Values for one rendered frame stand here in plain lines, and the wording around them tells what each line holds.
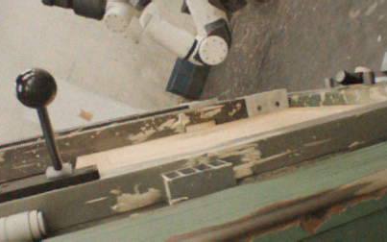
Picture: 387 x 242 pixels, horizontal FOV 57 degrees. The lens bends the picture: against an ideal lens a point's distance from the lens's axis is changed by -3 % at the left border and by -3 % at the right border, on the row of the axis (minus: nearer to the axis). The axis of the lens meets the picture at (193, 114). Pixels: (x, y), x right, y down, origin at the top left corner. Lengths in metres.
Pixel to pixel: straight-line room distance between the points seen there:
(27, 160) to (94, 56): 5.20
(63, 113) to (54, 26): 1.87
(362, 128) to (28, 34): 5.84
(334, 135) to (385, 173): 0.29
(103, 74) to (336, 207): 5.89
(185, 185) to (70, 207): 0.12
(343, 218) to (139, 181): 0.26
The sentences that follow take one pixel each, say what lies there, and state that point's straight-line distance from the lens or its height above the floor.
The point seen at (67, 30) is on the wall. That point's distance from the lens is 6.09.
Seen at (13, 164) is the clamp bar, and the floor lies 1.49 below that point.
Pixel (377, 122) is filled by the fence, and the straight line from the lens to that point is 0.54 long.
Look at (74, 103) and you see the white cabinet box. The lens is 4.64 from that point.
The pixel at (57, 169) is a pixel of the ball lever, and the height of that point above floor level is 1.40.
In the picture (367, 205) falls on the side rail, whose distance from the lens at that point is 0.19.
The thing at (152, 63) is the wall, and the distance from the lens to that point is 6.09.
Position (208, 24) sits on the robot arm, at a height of 1.17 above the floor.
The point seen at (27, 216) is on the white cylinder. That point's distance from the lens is 0.37.
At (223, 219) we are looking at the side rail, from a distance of 0.17.
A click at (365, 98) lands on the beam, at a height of 0.90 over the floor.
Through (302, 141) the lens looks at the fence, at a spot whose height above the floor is 1.14.
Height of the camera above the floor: 1.39
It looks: 16 degrees down
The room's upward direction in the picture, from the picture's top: 69 degrees counter-clockwise
